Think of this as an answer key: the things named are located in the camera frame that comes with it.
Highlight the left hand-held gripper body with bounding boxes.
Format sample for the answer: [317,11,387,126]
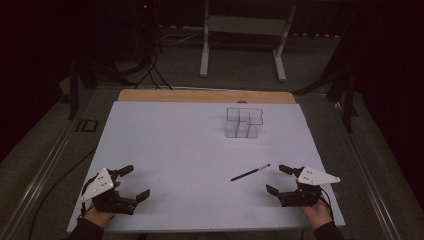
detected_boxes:
[81,167,138,216]

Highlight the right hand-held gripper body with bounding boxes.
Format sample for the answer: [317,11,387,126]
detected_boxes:
[277,166,342,208]

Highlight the black pen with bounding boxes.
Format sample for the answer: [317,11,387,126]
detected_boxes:
[230,163,272,183]

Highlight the clear acrylic organizer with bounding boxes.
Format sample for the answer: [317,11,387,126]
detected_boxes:
[223,106,265,140]

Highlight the person's left hand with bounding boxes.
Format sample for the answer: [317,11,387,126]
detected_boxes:
[82,203,117,229]

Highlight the person's right hand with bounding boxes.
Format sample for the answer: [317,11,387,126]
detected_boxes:
[301,197,335,231]

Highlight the white table cover sheet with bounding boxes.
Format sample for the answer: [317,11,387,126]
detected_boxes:
[66,100,346,233]

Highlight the black stand leg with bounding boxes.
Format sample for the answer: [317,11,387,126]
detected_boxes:
[67,58,99,121]
[326,71,360,134]

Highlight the white metal stand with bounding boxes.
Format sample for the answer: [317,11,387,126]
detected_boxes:
[198,0,298,83]

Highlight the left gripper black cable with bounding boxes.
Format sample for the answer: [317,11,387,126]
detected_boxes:
[77,174,100,219]

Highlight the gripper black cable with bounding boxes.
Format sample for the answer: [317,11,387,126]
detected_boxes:
[77,174,100,219]
[319,186,335,219]

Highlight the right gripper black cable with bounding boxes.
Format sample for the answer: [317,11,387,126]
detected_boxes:
[319,186,335,219]

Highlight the black floor cable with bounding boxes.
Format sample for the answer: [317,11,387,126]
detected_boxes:
[26,145,98,240]

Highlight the metal floor rail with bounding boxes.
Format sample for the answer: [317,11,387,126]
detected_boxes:
[333,98,403,240]
[0,114,79,240]

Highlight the black cable bundle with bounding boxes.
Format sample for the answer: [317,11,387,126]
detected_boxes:
[109,19,174,91]

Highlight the white cable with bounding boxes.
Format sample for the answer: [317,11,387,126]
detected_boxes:
[159,28,205,47]

